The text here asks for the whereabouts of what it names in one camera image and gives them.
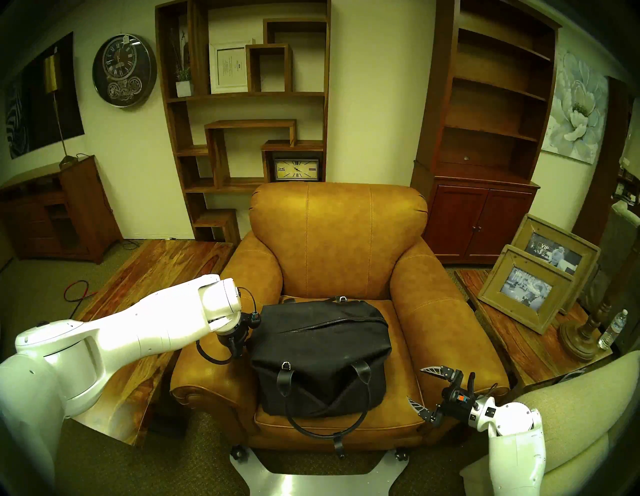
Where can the small potted plant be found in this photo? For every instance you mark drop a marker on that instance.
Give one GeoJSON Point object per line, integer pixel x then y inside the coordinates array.
{"type": "Point", "coordinates": [184, 89]}

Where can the black caster wheel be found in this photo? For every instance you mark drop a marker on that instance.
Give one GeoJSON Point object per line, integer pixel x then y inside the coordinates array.
{"type": "Point", "coordinates": [239, 453]}
{"type": "Point", "coordinates": [401, 455]}

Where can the white flower painting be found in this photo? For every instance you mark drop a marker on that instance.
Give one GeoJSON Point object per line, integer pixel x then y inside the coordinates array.
{"type": "Point", "coordinates": [575, 105]}

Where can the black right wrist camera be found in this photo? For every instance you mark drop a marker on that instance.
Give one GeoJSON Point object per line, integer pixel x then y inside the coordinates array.
{"type": "Point", "coordinates": [459, 399]}

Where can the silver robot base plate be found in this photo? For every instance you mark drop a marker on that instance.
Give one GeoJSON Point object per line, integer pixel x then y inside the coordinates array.
{"type": "Point", "coordinates": [310, 482]}

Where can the striped wood coffee table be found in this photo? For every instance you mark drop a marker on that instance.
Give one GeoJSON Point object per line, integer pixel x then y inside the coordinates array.
{"type": "Point", "coordinates": [165, 265]}

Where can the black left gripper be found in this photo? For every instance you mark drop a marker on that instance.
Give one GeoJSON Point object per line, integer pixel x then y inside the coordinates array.
{"type": "Point", "coordinates": [237, 340]}

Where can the large rustic wooden picture frame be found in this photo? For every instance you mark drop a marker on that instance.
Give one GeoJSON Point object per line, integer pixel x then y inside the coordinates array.
{"type": "Point", "coordinates": [537, 225]}

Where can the grey upholstered chair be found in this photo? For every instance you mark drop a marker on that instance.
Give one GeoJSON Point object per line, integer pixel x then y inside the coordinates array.
{"type": "Point", "coordinates": [617, 235]}

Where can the small rustic wooden picture frame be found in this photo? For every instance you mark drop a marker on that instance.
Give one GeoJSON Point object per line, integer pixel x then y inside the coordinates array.
{"type": "Point", "coordinates": [495, 290]}

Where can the cherry wood bookcase cabinet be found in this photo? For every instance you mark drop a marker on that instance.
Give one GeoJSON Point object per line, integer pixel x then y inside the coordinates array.
{"type": "Point", "coordinates": [475, 220]}

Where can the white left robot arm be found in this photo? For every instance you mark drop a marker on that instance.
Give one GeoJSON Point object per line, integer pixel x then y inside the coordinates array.
{"type": "Point", "coordinates": [125, 325]}

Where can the dark zebra wall art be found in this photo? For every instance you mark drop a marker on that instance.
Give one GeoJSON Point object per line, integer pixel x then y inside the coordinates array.
{"type": "Point", "coordinates": [30, 115]}

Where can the black zipper fabric bag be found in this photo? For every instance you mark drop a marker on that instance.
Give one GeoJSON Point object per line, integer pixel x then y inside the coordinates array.
{"type": "Point", "coordinates": [320, 350]}

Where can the rectangular mantel clock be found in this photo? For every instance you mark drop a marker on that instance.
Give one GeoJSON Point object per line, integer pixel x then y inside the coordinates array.
{"type": "Point", "coordinates": [296, 170]}

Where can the cream fabric armchair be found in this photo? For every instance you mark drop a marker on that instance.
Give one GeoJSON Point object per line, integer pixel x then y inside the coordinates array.
{"type": "Point", "coordinates": [575, 415]}

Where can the open wooden shelf unit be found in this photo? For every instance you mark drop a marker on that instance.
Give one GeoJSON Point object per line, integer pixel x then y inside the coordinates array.
{"type": "Point", "coordinates": [250, 95]}

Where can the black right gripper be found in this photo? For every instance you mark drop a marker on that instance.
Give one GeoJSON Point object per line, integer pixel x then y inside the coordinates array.
{"type": "Point", "coordinates": [465, 407]}

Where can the round black wall clock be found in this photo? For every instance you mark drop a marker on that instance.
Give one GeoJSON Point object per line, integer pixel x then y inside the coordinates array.
{"type": "Point", "coordinates": [125, 70]}

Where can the white framed certificate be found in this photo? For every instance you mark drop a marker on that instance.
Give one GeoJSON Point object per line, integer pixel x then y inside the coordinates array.
{"type": "Point", "coordinates": [229, 67]}

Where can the tan leather armchair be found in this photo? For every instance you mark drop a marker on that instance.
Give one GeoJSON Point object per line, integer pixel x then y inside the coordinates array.
{"type": "Point", "coordinates": [340, 235]}

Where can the dark wooden sideboard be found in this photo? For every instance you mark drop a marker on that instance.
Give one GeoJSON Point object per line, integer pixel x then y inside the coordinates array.
{"type": "Point", "coordinates": [85, 210]}

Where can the clear plastic water bottle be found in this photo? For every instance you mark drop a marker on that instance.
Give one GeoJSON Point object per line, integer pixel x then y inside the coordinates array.
{"type": "Point", "coordinates": [611, 332]}

